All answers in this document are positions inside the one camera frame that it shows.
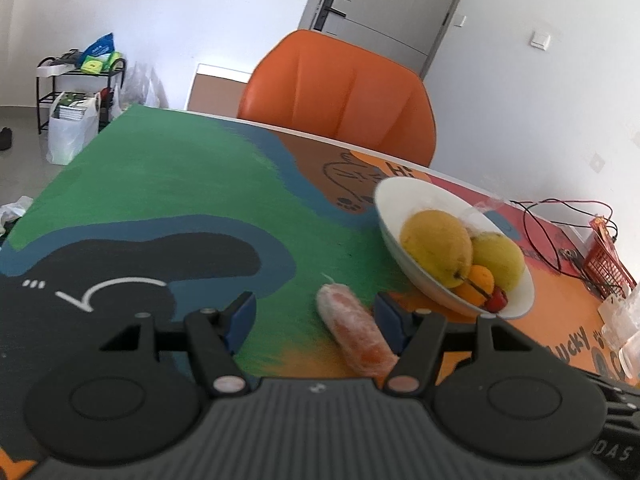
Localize white plastic bag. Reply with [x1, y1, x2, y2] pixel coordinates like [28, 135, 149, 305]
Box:
[47, 92, 102, 166]

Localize red plastic basket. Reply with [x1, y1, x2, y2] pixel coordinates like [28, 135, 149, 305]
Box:
[582, 215, 638, 301]

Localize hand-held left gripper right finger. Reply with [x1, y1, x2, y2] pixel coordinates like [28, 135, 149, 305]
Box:
[375, 292, 538, 397]

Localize grey door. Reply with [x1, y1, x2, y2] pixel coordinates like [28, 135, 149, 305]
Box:
[297, 0, 476, 81]

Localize black door handle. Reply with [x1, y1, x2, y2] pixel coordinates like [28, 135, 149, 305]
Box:
[312, 0, 347, 31]

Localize white plate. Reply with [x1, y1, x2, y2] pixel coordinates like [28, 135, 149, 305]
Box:
[374, 177, 536, 321]

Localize black cable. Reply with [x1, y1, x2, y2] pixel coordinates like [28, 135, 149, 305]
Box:
[510, 200, 601, 277]

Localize yellow-green pear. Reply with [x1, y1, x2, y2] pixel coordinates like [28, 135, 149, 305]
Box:
[470, 231, 526, 292]

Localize yellow pear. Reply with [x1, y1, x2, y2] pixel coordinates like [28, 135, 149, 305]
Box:
[400, 210, 474, 289]

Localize blue bag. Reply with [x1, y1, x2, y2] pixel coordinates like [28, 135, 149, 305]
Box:
[82, 33, 115, 61]

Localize brown board with white frame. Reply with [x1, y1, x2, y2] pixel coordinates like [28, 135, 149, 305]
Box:
[185, 63, 251, 111]

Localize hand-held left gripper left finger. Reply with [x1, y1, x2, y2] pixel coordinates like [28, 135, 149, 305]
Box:
[100, 292, 257, 397]

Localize crumpled white bag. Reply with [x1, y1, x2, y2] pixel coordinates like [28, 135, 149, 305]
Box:
[0, 195, 34, 234]

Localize black shelf rack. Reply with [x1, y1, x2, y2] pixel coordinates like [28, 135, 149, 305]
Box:
[36, 54, 127, 134]

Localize green packet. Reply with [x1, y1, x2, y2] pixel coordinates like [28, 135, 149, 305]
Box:
[81, 52, 124, 74]

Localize plastic-wrapped carrot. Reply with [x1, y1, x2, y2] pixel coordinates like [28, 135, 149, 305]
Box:
[316, 282, 399, 376]

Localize orange chair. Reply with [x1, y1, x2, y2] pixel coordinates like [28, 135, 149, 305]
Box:
[236, 29, 437, 168]

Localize clear plastic cup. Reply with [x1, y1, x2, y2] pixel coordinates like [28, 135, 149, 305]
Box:
[597, 280, 640, 351]
[617, 332, 640, 382]

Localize red snack packet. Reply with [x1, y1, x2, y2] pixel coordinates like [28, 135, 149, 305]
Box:
[592, 215, 619, 242]

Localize small red berry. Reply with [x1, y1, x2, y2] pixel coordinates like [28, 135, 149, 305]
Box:
[482, 287, 509, 313]

